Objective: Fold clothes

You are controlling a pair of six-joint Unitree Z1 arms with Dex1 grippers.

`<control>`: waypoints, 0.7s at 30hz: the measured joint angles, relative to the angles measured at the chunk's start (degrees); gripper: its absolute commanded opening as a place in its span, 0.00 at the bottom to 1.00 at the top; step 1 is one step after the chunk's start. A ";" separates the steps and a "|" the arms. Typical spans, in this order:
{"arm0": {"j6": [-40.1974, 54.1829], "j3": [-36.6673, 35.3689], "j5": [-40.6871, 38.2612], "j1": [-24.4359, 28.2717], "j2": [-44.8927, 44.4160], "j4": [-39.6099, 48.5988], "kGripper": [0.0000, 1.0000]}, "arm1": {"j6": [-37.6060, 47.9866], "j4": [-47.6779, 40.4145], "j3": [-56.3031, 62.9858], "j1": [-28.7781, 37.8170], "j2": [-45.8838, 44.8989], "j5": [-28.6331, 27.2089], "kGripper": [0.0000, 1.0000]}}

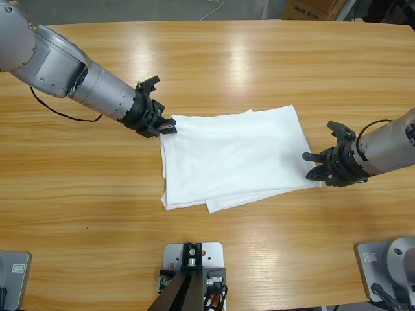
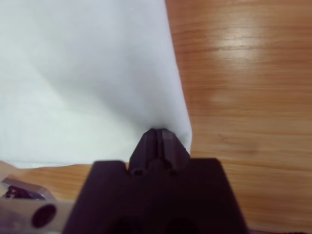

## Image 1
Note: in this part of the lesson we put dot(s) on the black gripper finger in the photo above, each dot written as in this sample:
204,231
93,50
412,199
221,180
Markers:
317,173
168,122
168,131
314,156

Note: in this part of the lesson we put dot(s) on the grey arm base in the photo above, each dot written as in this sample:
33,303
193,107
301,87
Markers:
17,282
373,259

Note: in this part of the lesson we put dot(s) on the brown cardboard box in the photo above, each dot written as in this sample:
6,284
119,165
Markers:
308,9

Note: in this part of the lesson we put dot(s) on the black corner bracket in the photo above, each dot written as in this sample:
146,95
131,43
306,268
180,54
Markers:
165,280
215,278

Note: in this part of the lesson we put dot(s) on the bystander in dark clothes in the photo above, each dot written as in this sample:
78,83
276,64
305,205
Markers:
398,11

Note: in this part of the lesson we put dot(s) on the white mounting block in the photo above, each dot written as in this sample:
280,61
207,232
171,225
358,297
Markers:
214,256

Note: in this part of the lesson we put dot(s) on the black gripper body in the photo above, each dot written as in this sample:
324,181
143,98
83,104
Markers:
144,113
345,165

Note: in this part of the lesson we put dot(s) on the white metal frame bar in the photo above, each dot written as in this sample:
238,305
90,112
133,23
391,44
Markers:
346,10

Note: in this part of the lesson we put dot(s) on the white Unitree t-shirt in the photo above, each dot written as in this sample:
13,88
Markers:
233,155

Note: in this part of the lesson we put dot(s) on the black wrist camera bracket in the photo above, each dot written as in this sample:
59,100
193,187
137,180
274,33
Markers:
149,84
340,131

